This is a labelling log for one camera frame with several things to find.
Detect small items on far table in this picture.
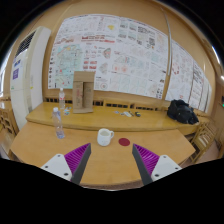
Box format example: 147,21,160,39
114,111,141,117

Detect brown cardboard box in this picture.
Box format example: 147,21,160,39
72,71,95,114

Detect wooden chair left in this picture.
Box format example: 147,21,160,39
0,101,19,159

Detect large poster wall display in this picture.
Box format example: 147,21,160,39
48,14,168,99

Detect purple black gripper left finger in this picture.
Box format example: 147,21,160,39
40,142,92,185

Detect clear plastic water bottle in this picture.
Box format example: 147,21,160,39
52,107,65,139

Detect small bottle cap item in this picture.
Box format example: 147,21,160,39
63,107,71,115

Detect wooden chair right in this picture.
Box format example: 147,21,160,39
190,122,217,163

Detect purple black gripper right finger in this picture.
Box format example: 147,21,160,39
131,143,183,186

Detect white standing air conditioner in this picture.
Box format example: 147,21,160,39
10,26,51,129

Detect right poster wall display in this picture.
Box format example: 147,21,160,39
166,41,212,112

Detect wooden chair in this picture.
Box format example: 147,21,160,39
190,122,217,163
0,101,19,159

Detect white ceramic mug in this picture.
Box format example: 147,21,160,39
97,128,114,146

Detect far clear plastic bottle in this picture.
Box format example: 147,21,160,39
59,88,65,109

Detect dark red round coaster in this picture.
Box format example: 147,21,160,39
118,138,130,146

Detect black backpack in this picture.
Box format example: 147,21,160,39
167,100,199,125

